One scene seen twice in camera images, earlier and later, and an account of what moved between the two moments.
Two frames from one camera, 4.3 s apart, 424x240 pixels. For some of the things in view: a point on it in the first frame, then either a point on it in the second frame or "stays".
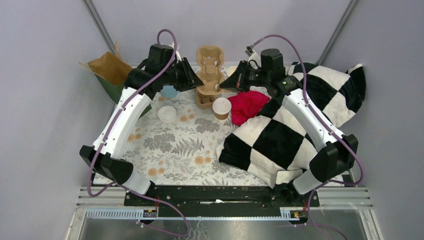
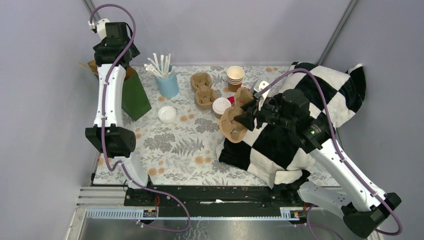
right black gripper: x=237 y=79 → x=247 y=119
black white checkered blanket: x=271 y=144 stays
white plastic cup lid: x=167 y=114 stays
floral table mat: x=175 y=143 stays
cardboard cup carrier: x=211 y=72 → x=231 y=129
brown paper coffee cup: x=221 y=106 stays
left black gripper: x=191 y=80 → x=133 y=50
